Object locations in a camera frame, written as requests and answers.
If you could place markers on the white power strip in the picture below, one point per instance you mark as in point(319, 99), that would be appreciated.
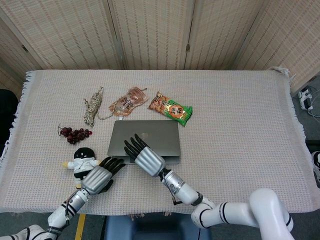
point(305, 98)

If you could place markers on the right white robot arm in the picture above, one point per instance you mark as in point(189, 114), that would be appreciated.
point(237, 210)

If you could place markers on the red grape bunch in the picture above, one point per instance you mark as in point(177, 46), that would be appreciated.
point(75, 135)

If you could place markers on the black white shoe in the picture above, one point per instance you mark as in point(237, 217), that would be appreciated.
point(317, 167)

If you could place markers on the green orange snack bag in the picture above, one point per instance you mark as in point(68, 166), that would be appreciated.
point(172, 110)

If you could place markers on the orange clear snack bag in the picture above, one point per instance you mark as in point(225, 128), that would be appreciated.
point(126, 102)

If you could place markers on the black-haired plush doll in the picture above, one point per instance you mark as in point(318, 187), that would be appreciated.
point(80, 163)

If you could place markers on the beige cloth-covered table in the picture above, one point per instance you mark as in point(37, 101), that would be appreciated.
point(225, 150)

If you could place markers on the beige twine bundle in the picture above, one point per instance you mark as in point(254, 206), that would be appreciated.
point(93, 106)

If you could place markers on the woven folding screen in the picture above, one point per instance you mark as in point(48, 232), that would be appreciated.
point(150, 32)

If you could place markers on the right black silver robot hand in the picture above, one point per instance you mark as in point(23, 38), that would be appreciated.
point(150, 162)

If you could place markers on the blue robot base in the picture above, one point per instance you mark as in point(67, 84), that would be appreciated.
point(155, 228)

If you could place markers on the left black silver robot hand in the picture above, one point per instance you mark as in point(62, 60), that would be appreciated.
point(97, 178)

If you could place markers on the silver laptop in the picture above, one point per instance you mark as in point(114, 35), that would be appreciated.
point(162, 140)

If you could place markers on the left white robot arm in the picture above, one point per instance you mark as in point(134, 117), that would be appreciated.
point(60, 215)

